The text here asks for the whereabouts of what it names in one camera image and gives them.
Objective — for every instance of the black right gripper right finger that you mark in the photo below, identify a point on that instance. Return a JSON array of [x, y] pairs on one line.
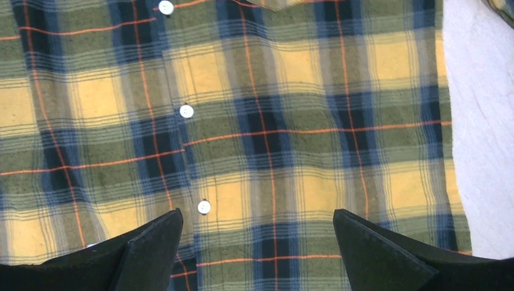
[[379, 259]]

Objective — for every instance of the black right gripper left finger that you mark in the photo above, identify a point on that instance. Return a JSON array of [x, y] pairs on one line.
[[141, 259]]

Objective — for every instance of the yellow plaid flannel shirt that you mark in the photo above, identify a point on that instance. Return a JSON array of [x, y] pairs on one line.
[[256, 118]]

